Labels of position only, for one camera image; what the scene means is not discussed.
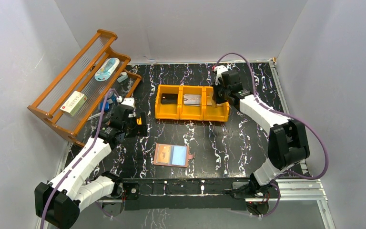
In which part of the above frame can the pink leather card holder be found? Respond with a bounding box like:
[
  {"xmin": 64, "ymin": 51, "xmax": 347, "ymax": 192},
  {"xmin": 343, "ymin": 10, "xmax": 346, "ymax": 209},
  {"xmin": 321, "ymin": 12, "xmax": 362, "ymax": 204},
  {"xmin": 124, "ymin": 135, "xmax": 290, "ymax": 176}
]
[{"xmin": 153, "ymin": 143, "xmax": 195, "ymax": 167}]

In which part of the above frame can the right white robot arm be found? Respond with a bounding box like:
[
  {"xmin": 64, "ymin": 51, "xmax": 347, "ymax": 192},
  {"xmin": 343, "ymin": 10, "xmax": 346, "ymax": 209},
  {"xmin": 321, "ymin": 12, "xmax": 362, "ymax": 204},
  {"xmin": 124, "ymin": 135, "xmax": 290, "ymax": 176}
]
[{"xmin": 212, "ymin": 65, "xmax": 310, "ymax": 198}]

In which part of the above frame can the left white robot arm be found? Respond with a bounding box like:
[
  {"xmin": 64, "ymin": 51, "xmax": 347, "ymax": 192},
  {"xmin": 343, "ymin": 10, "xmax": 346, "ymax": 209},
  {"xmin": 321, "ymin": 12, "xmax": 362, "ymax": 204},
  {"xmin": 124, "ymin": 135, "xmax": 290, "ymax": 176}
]
[{"xmin": 34, "ymin": 97, "xmax": 147, "ymax": 229}]

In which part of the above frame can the card stack middle bin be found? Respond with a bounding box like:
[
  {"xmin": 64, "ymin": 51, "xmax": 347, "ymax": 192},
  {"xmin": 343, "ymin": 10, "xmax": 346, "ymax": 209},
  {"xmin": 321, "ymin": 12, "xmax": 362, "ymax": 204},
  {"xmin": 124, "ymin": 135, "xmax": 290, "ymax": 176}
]
[{"xmin": 183, "ymin": 94, "xmax": 202, "ymax": 106}]

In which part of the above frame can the gold VIP card in holder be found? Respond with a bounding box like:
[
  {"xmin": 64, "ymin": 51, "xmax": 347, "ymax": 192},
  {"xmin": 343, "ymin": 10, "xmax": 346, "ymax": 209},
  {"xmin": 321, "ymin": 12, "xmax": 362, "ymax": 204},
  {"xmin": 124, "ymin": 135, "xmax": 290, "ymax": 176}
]
[{"xmin": 156, "ymin": 145, "xmax": 172, "ymax": 164}]

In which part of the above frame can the white orange marker pen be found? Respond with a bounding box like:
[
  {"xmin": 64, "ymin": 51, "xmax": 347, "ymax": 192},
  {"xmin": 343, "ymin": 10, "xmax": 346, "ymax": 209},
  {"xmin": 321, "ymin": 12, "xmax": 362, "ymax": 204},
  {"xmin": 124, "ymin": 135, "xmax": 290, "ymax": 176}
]
[{"xmin": 87, "ymin": 113, "xmax": 101, "ymax": 121}]

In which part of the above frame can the yellow three-compartment bin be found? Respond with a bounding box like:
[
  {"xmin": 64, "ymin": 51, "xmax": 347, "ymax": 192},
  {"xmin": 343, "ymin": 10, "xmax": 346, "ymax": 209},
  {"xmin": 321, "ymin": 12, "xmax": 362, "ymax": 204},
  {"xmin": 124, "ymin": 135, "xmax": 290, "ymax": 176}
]
[{"xmin": 155, "ymin": 84, "xmax": 230, "ymax": 122}]

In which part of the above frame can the blue round cap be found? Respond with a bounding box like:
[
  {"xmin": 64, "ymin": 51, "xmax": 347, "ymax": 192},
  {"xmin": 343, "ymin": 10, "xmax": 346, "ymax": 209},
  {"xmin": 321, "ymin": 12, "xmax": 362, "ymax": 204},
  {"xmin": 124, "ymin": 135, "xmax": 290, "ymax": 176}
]
[{"xmin": 99, "ymin": 102, "xmax": 110, "ymax": 112}]

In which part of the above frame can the blue white tape roll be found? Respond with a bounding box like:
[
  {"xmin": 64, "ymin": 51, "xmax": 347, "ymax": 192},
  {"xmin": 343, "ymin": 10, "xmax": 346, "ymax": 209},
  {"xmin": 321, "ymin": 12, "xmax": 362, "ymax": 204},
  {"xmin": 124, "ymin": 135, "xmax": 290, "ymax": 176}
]
[{"xmin": 106, "ymin": 90, "xmax": 118, "ymax": 104}]

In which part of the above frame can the white green medicine box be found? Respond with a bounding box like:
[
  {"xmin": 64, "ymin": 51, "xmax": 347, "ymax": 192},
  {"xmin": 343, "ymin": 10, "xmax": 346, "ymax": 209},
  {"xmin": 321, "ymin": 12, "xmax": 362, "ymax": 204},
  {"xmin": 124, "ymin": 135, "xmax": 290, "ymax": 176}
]
[{"xmin": 60, "ymin": 91, "xmax": 87, "ymax": 116}]

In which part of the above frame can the orange wooden shelf rack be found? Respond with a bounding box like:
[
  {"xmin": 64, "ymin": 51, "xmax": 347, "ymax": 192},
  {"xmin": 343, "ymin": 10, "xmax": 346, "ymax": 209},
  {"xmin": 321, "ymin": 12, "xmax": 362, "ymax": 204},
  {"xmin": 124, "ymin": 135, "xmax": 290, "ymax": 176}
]
[{"xmin": 28, "ymin": 29, "xmax": 142, "ymax": 146}]

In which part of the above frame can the blue white toothbrush package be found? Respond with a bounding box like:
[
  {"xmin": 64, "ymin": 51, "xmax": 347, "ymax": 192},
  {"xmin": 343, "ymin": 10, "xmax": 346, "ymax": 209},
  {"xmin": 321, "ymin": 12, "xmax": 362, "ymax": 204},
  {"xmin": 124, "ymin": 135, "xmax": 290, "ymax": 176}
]
[{"xmin": 94, "ymin": 57, "xmax": 120, "ymax": 82}]

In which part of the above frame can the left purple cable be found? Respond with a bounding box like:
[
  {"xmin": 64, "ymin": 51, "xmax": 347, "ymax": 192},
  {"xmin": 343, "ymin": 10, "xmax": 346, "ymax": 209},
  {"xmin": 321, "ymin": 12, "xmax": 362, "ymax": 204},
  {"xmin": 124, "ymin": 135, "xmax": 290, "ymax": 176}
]
[{"xmin": 39, "ymin": 88, "xmax": 121, "ymax": 229}]

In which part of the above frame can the black metal base rail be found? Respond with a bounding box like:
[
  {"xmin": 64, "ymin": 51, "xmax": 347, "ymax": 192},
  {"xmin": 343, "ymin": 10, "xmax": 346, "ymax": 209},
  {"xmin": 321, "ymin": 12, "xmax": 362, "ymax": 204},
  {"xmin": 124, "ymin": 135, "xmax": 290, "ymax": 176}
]
[{"xmin": 42, "ymin": 177, "xmax": 329, "ymax": 212}]

